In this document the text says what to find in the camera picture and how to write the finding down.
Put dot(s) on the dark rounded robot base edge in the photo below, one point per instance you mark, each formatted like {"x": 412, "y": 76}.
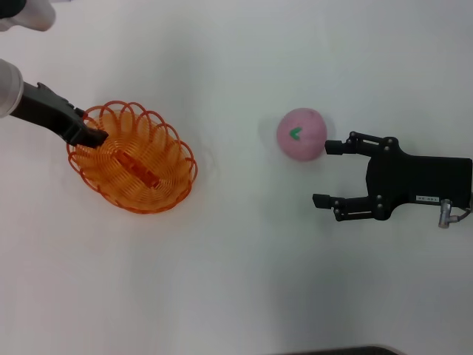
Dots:
{"x": 343, "y": 350}

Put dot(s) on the pink toy peach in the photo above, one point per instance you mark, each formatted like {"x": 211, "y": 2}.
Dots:
{"x": 306, "y": 146}

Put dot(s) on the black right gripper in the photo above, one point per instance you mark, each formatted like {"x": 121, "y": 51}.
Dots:
{"x": 421, "y": 179}

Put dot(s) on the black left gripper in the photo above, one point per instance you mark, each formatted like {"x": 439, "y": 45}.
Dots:
{"x": 44, "y": 109}

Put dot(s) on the orange plastic woven basket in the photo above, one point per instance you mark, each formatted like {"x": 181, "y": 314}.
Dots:
{"x": 137, "y": 169}

